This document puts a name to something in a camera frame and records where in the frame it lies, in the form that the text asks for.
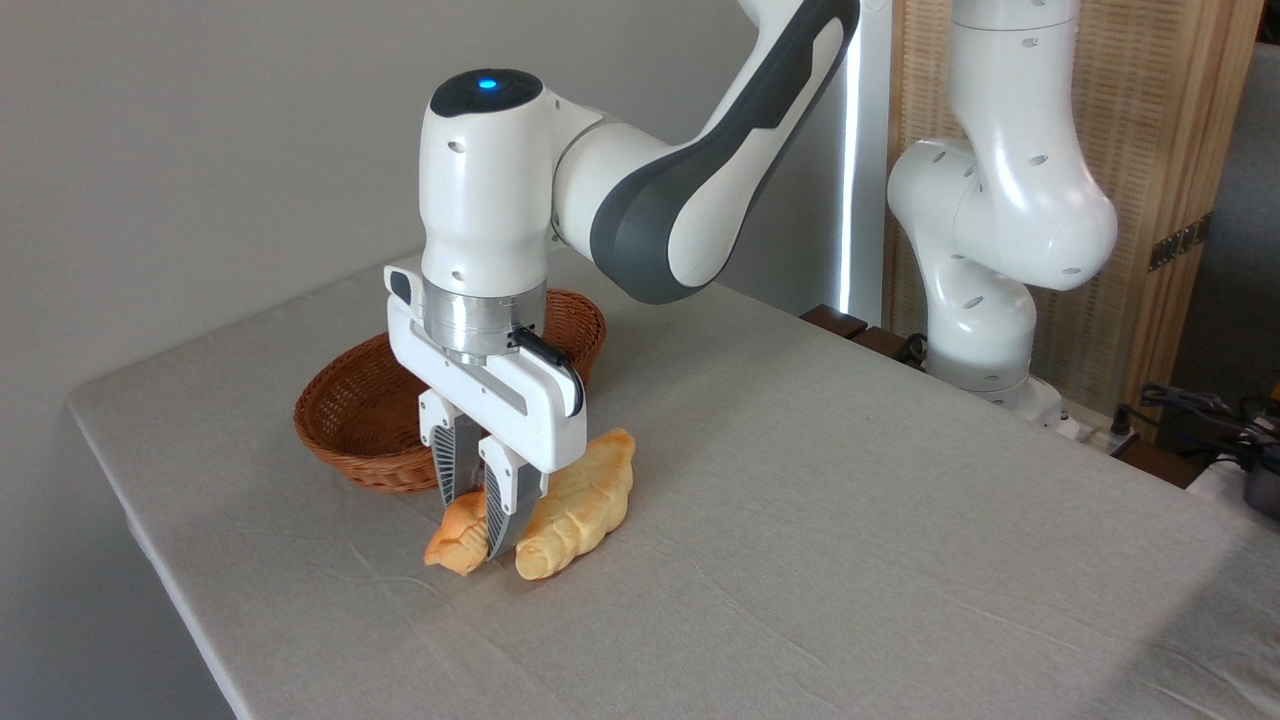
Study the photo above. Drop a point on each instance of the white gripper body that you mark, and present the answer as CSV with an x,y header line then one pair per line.
x,y
535,420

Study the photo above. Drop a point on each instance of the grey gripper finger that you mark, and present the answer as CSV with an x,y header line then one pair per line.
x,y
510,500
452,455

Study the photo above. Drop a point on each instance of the small round orange bun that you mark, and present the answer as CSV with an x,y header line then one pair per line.
x,y
458,540

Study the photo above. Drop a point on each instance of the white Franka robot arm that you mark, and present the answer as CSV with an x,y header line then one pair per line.
x,y
700,190

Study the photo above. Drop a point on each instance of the long braided bread loaf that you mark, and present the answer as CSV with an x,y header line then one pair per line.
x,y
580,510

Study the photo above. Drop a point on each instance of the brown wicker basket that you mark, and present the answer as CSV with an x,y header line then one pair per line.
x,y
350,420

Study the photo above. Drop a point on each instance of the grey tablecloth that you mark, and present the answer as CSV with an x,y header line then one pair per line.
x,y
800,540

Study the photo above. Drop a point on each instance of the dark wooden block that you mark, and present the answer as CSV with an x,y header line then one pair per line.
x,y
835,320

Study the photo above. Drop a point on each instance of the black screen hinge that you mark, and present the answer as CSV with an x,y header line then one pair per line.
x,y
1180,242

